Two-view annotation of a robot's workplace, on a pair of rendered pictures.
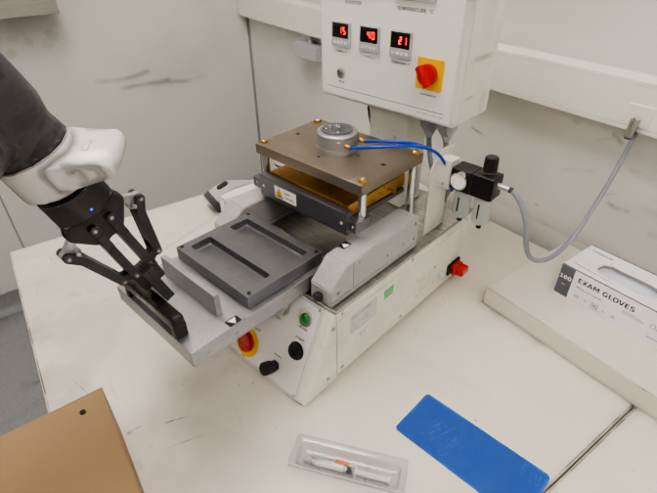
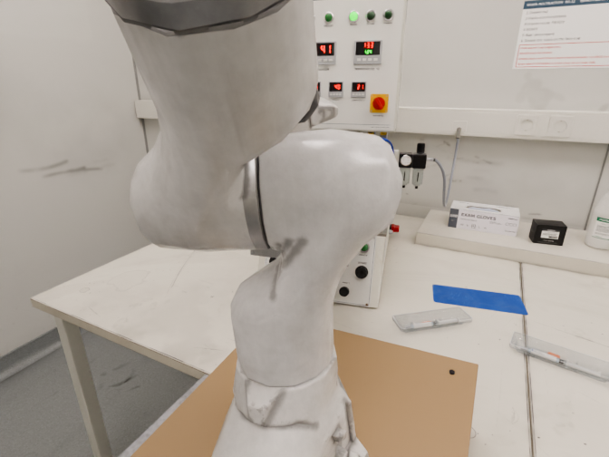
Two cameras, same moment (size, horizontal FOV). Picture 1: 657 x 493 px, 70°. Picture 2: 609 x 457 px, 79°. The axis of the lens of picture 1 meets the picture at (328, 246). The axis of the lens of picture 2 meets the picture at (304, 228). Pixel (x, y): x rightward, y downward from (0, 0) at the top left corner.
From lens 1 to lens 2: 0.64 m
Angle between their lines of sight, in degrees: 28
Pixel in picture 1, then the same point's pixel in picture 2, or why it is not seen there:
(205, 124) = (115, 204)
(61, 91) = not seen: outside the picture
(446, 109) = (391, 121)
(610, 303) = (482, 220)
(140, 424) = not seen: hidden behind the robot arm
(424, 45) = (374, 87)
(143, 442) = not seen: hidden behind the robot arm
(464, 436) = (468, 294)
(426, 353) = (412, 269)
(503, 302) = (430, 237)
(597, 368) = (496, 250)
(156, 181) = (74, 257)
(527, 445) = (497, 288)
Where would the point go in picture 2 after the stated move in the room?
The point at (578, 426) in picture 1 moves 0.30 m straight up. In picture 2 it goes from (508, 276) to (530, 179)
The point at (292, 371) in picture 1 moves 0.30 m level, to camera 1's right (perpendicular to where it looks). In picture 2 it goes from (362, 287) to (444, 263)
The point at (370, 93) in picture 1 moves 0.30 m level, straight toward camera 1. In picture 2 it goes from (336, 121) to (390, 132)
